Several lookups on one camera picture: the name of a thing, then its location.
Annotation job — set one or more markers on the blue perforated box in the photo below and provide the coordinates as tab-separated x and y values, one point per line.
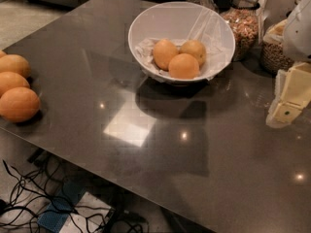
61	206

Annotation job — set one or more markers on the glass jar of grains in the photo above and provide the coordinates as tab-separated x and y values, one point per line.
271	56

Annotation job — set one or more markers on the white paper bowl liner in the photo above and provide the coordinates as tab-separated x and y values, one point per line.
210	39

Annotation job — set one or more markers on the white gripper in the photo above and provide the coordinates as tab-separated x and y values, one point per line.
298	36

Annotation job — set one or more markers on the white bowl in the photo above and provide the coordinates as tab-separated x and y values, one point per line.
168	20

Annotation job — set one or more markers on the orange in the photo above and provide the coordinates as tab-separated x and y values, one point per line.
164	50
15	63
183	66
2	53
19	104
196	49
10	80

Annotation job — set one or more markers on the glass jar of nuts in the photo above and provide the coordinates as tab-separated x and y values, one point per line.
244	23

